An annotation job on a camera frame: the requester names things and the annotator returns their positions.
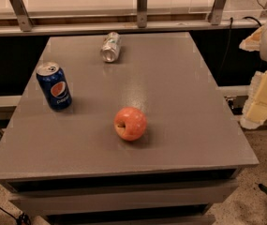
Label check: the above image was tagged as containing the metal rail shelf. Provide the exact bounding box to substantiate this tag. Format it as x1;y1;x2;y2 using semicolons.
0;13;267;37

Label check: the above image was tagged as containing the black cable on floor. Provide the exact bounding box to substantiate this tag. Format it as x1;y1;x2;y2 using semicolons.
0;194;32;225

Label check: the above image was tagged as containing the middle metal bracket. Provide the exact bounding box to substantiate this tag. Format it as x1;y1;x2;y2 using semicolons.
137;0;147;28

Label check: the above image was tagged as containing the black cable on wall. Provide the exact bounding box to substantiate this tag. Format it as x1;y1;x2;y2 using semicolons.
218;15;263;77

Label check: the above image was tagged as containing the grey cabinet drawer unit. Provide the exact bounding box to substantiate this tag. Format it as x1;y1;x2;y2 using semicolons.
0;167;241;225

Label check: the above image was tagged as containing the left metal bracket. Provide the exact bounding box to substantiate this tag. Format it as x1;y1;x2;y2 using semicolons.
9;0;33;32

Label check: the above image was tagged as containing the right metal bracket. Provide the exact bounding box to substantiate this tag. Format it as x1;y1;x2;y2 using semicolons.
208;0;227;25

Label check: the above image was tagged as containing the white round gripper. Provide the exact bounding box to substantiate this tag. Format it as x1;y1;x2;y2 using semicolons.
239;22;267;129

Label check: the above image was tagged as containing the blue pepsi can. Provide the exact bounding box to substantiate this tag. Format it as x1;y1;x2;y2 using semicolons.
36;62;72;111

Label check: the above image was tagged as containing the white green soda can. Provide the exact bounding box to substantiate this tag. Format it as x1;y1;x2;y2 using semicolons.
100;32;121;63

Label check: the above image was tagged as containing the red apple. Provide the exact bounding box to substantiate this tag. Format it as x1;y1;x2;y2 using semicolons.
113;107;147;142

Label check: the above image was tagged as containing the metal bracket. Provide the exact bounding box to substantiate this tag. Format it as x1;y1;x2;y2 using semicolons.
137;0;147;28
208;0;227;25
9;0;33;32

